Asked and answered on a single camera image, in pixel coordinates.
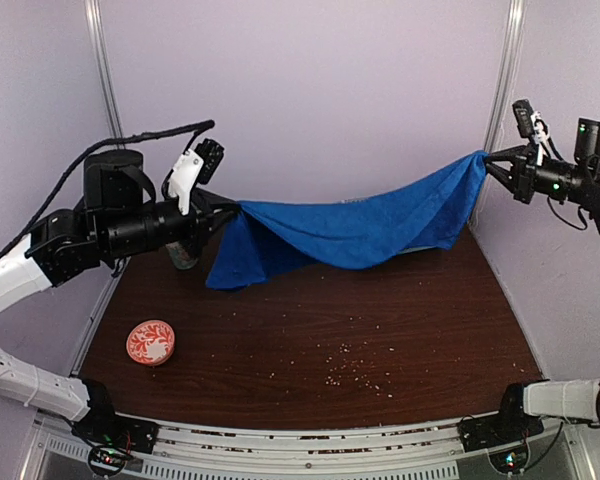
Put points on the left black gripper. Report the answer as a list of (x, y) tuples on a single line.
[(203, 219)]

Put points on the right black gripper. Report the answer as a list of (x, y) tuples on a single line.
[(521, 178)]

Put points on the blue towel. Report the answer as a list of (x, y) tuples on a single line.
[(267, 239)]

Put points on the light blue plastic basket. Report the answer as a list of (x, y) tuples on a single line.
[(414, 249)]

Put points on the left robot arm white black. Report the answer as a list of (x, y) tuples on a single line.
[(53, 250)]

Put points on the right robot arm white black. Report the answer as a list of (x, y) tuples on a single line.
[(538, 225)]

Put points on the white patterned mug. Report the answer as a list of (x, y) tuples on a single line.
[(182, 255)]

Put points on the orange patterned bowl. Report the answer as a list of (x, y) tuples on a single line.
[(151, 343)]

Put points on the right aluminium frame post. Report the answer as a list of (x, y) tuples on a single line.
[(509, 61)]

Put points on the aluminium frame post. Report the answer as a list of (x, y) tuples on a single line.
[(509, 61), (98, 41)]

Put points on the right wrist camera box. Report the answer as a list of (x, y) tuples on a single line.
[(587, 140)]

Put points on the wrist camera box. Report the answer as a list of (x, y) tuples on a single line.
[(114, 182), (587, 140)]

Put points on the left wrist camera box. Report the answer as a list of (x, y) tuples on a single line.
[(114, 182)]

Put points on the left aluminium frame post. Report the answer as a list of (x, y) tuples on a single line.
[(98, 41)]

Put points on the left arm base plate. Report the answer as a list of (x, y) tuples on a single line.
[(115, 432)]

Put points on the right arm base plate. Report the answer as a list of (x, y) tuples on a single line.
[(490, 431)]

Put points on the front aluminium rail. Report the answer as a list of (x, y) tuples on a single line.
[(430, 450)]

